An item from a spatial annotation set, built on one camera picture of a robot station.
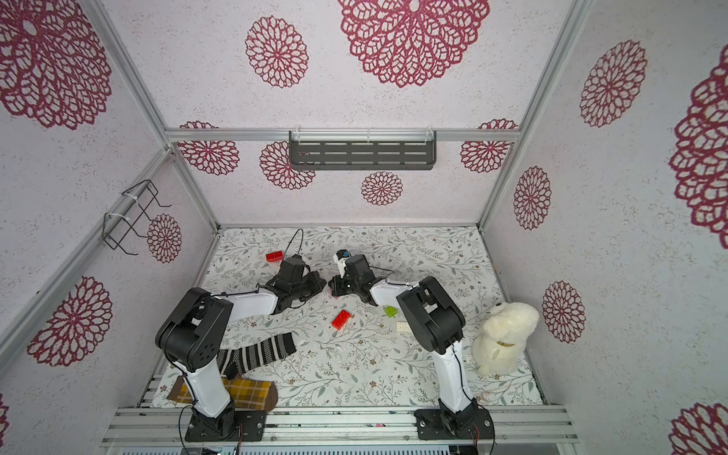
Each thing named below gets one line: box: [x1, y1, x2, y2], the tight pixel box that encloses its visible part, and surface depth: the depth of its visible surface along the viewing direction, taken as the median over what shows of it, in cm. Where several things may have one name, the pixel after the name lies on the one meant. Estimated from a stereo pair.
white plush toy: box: [472, 301, 540, 377], surface depth 76 cm
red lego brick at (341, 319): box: [331, 309, 352, 331], surface depth 94 cm
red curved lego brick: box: [265, 250, 285, 263], surface depth 112 cm
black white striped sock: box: [216, 331, 297, 380], surface depth 88 cm
